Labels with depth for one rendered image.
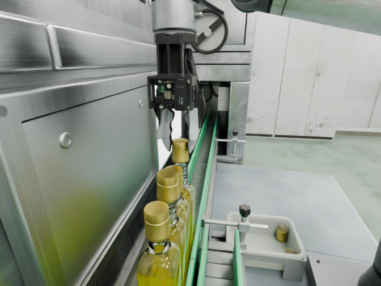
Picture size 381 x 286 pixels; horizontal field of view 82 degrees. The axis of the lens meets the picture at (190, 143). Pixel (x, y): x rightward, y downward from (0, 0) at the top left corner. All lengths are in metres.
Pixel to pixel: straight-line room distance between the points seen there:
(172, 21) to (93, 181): 0.28
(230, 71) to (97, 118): 1.00
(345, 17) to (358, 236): 0.78
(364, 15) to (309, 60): 3.79
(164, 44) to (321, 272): 0.71
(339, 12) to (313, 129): 4.07
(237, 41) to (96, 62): 1.01
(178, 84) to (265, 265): 0.59
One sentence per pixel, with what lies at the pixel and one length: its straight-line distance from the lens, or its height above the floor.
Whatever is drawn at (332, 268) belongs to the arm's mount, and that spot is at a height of 0.80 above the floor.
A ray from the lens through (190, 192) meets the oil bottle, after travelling 0.48.
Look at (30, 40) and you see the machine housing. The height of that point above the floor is 1.37.
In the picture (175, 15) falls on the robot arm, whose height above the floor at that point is 1.41.
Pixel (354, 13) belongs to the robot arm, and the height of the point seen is 1.42.
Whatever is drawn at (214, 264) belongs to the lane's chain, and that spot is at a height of 0.88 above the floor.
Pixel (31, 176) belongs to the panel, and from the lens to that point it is 0.30.
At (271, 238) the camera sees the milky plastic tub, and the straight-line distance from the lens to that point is 0.88.
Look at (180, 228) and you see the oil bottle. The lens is 0.39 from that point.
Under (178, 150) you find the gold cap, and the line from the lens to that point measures 0.44.
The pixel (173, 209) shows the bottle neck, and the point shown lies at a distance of 0.37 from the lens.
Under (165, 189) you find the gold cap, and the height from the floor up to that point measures 1.17.
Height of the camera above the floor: 1.35
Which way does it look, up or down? 20 degrees down
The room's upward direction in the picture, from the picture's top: straight up
